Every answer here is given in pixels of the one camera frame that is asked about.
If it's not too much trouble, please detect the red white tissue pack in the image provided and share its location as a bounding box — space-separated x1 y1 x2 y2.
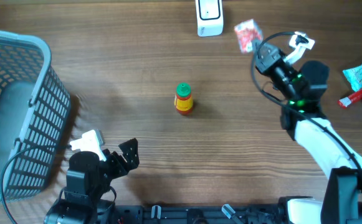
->
234 19 264 54

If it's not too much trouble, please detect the red sriracha sauce bottle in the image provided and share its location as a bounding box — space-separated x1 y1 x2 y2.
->
174 83 194 115

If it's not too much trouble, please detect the red sachet stick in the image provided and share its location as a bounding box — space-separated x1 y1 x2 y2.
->
338 88 362 108

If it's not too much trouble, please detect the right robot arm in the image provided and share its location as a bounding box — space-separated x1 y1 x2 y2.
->
250 34 362 223

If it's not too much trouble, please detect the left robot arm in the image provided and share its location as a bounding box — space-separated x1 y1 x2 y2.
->
44 138 140 224

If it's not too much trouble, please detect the grey plastic basket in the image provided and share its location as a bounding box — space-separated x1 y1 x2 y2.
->
0 30 71 201

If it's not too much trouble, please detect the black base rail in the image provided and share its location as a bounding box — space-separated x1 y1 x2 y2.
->
110 204 289 224

